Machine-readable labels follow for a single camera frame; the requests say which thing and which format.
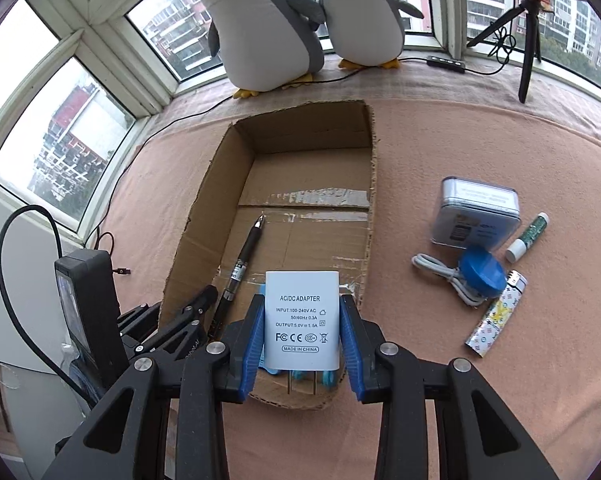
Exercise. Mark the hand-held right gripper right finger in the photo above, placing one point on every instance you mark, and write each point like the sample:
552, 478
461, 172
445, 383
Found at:
353, 350

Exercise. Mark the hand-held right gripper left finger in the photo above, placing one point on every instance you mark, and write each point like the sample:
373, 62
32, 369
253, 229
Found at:
253, 340

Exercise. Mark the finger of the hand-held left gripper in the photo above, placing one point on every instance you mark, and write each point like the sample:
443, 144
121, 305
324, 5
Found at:
185, 320
140, 317

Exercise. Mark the blue phone stand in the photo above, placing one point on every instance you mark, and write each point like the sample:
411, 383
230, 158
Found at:
330, 379

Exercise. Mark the blue plastic clip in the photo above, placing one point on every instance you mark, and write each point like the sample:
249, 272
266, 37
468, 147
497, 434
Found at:
276, 372

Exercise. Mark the white power adapter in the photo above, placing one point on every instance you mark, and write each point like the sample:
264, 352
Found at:
300, 320

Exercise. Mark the black pen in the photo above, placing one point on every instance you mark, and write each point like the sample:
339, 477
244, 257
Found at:
240, 270

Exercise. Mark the patterned white lighter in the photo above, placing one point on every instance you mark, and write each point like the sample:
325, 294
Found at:
495, 320

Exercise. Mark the cardboard box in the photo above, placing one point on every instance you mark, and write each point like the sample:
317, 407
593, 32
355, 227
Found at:
310, 185

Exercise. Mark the green and white tube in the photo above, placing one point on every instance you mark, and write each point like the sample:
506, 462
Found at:
528, 237

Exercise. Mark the silver tin box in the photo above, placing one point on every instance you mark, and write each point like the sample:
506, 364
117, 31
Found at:
480, 210

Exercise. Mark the checkered cloth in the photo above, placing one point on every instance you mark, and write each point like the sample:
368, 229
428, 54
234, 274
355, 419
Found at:
430, 85

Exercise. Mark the large penguin plush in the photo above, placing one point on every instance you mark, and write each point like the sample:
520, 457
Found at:
260, 25

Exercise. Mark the black tripod stand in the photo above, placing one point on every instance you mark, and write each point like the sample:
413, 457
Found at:
528, 75

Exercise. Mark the small penguin plush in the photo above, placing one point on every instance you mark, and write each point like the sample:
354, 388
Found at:
360, 15

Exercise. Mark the white window frame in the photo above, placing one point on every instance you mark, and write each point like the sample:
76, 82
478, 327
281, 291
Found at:
110, 30

